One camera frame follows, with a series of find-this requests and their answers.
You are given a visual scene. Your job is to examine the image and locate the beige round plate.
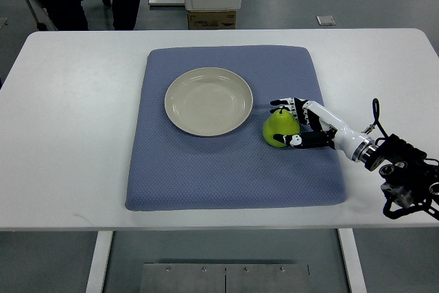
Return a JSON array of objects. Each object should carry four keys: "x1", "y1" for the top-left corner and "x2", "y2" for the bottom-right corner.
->
[{"x1": 164, "y1": 67, "x2": 253, "y2": 137}]

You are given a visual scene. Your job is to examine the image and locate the white table leg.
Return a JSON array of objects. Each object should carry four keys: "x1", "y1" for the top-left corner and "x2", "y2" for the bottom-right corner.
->
[
  {"x1": 85, "y1": 231, "x2": 113, "y2": 293},
  {"x1": 337, "y1": 228, "x2": 367, "y2": 293}
]

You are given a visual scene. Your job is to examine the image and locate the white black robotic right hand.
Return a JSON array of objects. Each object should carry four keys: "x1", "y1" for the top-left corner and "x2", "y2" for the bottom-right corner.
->
[{"x1": 270, "y1": 97, "x2": 377, "y2": 163}]

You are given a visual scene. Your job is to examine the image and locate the cardboard box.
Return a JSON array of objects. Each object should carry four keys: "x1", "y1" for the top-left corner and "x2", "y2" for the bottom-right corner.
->
[{"x1": 187, "y1": 10, "x2": 236, "y2": 30}]

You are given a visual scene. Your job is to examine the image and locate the small grey floor plate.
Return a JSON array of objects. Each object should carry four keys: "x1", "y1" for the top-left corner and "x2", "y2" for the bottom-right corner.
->
[{"x1": 316, "y1": 15, "x2": 336, "y2": 27}]

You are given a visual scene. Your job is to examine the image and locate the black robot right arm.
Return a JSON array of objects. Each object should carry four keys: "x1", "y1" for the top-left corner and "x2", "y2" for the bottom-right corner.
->
[{"x1": 361, "y1": 98, "x2": 438, "y2": 220}]

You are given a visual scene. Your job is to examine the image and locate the green pear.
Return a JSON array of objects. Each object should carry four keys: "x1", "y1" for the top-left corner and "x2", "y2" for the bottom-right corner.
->
[{"x1": 263, "y1": 108, "x2": 300, "y2": 148}]

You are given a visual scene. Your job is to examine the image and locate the white left table leg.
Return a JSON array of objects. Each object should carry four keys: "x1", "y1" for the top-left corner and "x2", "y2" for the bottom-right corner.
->
[{"x1": 85, "y1": 231, "x2": 113, "y2": 293}]

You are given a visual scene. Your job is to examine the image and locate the white right table leg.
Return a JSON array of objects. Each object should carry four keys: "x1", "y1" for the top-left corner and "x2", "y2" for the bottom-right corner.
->
[{"x1": 337, "y1": 228, "x2": 367, "y2": 293}]

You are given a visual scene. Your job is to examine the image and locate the blue textured mat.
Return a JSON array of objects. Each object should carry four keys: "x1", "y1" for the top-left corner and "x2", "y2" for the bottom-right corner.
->
[{"x1": 126, "y1": 45, "x2": 348, "y2": 211}]

